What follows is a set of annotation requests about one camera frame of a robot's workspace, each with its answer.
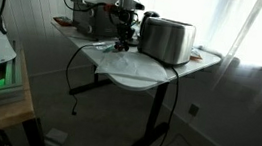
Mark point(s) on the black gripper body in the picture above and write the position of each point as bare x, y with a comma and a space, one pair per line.
124, 16

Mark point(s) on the small dark toy car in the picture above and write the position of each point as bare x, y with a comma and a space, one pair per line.
121, 46

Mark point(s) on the black toaster oven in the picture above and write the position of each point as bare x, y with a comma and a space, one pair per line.
103, 22

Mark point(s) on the white cloth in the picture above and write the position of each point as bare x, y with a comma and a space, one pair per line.
131, 66

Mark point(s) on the stainless steel toaster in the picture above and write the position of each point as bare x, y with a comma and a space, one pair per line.
167, 40

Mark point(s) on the red brown tray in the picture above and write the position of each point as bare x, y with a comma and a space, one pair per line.
63, 21

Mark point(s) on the black desk leg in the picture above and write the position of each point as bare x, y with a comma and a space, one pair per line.
89, 87
156, 113

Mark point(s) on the orange snack packet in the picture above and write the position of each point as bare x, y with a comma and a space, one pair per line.
196, 55

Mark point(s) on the white sheer curtain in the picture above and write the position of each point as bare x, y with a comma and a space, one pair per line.
243, 29

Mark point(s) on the black table leg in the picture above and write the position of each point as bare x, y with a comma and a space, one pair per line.
34, 135

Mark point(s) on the wooden table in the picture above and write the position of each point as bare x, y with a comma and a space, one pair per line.
1, 114

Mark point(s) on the dark round base plate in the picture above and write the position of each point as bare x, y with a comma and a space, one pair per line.
134, 42

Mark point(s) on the dark wall socket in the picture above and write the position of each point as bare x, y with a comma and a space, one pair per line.
194, 110

